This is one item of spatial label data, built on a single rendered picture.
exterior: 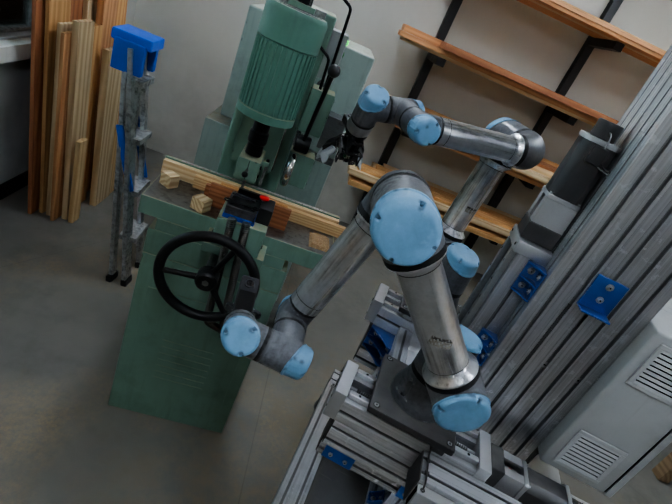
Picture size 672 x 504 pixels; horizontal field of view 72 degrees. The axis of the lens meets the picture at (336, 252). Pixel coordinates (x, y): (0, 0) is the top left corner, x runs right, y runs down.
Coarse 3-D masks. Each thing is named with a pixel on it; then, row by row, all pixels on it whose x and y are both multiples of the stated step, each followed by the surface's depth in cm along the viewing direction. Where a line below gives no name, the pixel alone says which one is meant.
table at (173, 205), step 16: (160, 176) 148; (144, 192) 135; (160, 192) 139; (176, 192) 143; (192, 192) 147; (144, 208) 136; (160, 208) 136; (176, 208) 136; (192, 224) 139; (208, 224) 139; (288, 224) 154; (272, 240) 142; (288, 240) 144; (304, 240) 148; (288, 256) 145; (304, 256) 145; (320, 256) 145
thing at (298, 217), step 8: (200, 176) 149; (200, 184) 149; (288, 208) 154; (296, 216) 155; (304, 216) 155; (312, 216) 156; (304, 224) 157; (312, 224) 157; (320, 224) 157; (328, 224) 157; (336, 224) 158; (328, 232) 158; (336, 232) 158
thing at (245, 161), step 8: (264, 152) 152; (240, 160) 142; (248, 160) 142; (256, 160) 143; (240, 168) 143; (248, 168) 143; (256, 168) 143; (240, 176) 144; (248, 176) 144; (256, 176) 144
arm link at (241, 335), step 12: (240, 312) 100; (228, 324) 90; (240, 324) 90; (252, 324) 91; (228, 336) 90; (240, 336) 90; (252, 336) 91; (264, 336) 93; (228, 348) 90; (240, 348) 90; (252, 348) 91
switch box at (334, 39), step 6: (336, 30) 155; (336, 36) 154; (348, 36) 154; (330, 42) 155; (336, 42) 155; (342, 42) 155; (330, 48) 156; (342, 48) 156; (330, 54) 157; (342, 54) 157; (324, 60) 158; (330, 60) 158; (336, 60) 158; (324, 66) 159; (318, 72) 160
